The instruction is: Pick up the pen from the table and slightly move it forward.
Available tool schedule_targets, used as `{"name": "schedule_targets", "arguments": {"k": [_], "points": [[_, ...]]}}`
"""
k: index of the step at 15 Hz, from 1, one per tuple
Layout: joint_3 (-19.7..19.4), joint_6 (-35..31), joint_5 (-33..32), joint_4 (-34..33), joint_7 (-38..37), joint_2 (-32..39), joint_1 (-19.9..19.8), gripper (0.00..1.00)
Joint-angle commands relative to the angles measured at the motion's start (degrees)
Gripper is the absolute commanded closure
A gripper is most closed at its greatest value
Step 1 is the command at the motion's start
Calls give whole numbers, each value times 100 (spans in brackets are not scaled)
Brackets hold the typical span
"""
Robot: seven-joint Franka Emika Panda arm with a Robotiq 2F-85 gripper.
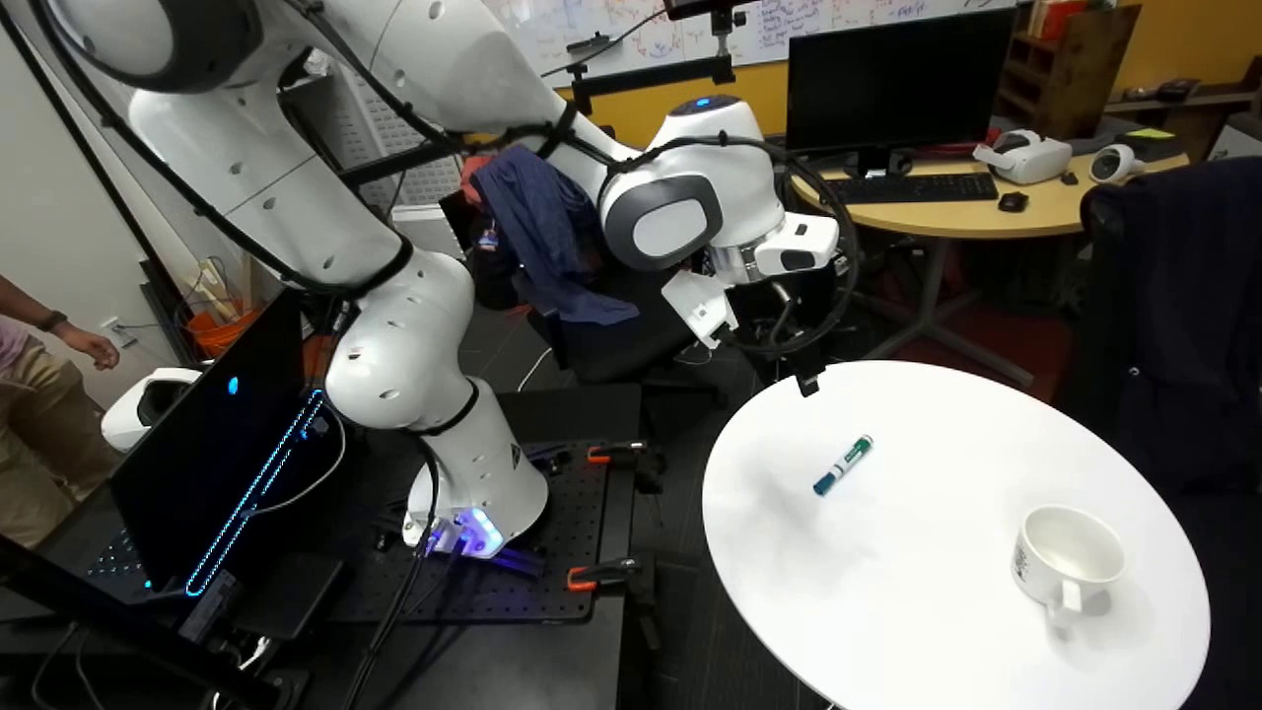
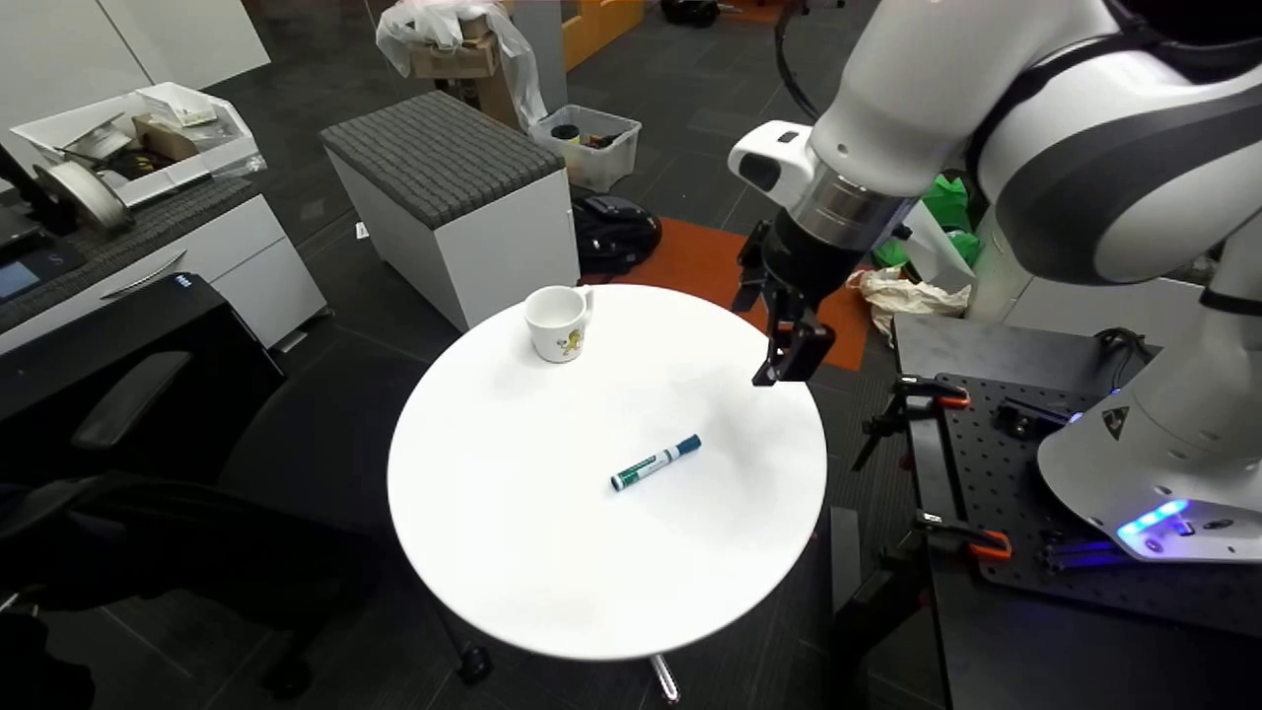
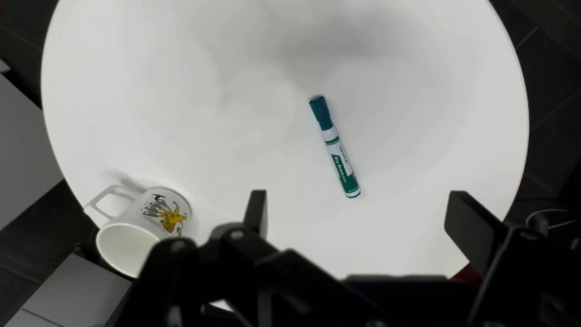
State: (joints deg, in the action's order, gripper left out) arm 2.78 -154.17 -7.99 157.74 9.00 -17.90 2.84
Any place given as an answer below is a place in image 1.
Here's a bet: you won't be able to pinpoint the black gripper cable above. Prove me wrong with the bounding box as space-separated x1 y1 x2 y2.
765 137 865 370

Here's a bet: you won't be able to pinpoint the white ceramic mug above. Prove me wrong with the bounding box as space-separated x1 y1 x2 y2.
1008 500 1128 629

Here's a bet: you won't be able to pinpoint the person's tan trousers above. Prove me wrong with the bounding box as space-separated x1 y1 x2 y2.
0 313 127 554

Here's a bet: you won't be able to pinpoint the black tripod bar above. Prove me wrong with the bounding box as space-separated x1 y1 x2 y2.
0 528 292 710

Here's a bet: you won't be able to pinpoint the black office chair with cloth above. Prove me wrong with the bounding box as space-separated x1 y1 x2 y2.
439 156 765 387

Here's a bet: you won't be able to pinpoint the black keyboard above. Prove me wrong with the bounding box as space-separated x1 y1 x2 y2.
819 170 1003 208

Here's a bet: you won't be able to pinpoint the round white table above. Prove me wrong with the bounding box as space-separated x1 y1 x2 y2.
697 354 1215 710

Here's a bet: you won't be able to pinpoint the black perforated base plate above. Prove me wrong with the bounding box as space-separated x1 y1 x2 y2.
22 387 645 710

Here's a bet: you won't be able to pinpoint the black clamp with orange handle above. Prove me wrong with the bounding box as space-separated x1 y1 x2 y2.
561 554 662 604
581 437 669 496

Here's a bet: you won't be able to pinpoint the white round device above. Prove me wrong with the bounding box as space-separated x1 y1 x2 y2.
98 363 205 457

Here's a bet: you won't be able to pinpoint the large black office chair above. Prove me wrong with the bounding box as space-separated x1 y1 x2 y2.
1061 156 1262 528

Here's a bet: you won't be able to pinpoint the black open laptop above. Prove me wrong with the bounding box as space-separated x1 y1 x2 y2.
37 290 346 608

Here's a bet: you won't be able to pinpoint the white VR headset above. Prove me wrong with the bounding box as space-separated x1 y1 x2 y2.
970 127 1075 187

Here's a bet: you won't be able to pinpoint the curved wooden desk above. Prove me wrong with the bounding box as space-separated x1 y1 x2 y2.
783 152 1194 363

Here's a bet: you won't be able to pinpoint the person's hand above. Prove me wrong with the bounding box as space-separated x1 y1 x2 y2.
55 319 127 374

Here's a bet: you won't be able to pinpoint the white pegboard panel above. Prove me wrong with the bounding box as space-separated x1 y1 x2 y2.
319 62 425 223

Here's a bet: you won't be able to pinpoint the black computer monitor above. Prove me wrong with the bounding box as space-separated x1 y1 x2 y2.
783 6 1023 174

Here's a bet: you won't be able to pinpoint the blue cloth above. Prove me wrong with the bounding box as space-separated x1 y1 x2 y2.
468 141 643 329

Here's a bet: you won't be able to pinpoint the black camera stand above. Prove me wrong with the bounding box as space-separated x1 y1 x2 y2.
539 0 756 102

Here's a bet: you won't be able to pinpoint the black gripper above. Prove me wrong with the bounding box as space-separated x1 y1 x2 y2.
729 270 828 400

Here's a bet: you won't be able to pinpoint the blue and white pen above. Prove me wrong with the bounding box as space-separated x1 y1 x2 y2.
808 436 878 500

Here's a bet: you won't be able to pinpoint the person's forearm with wristband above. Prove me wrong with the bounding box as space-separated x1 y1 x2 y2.
0 273 71 336

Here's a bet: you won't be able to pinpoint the wooden shelf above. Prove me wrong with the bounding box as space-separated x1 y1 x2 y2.
994 0 1142 141

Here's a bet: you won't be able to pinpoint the whiteboard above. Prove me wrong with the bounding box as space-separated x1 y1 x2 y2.
478 0 1028 79

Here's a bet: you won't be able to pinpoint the white VR controller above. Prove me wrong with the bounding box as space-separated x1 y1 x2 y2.
1087 141 1151 190

